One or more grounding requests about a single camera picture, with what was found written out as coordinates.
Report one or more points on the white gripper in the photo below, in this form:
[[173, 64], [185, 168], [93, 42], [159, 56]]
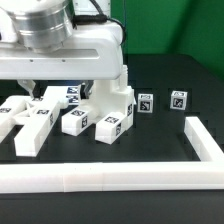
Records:
[[93, 52]]

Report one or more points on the white chair back part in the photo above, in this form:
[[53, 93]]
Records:
[[36, 115]]

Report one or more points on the white chair seat part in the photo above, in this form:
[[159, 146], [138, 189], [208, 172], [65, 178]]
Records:
[[113, 96]]

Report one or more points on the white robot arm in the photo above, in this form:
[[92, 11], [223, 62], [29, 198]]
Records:
[[59, 40]]

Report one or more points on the white L-shaped obstacle fence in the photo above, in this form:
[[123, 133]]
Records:
[[206, 173]]

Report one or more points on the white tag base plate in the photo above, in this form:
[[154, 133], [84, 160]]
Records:
[[70, 94]]

